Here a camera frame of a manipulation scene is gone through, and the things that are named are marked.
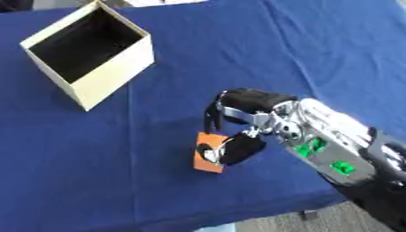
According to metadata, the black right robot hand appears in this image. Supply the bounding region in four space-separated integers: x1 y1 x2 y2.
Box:
195 87 302 167

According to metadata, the cream cardboard box black inside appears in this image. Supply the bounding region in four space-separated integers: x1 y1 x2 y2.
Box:
19 0 158 112

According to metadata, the orange rectangular block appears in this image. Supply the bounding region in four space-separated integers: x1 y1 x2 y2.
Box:
191 131 232 174

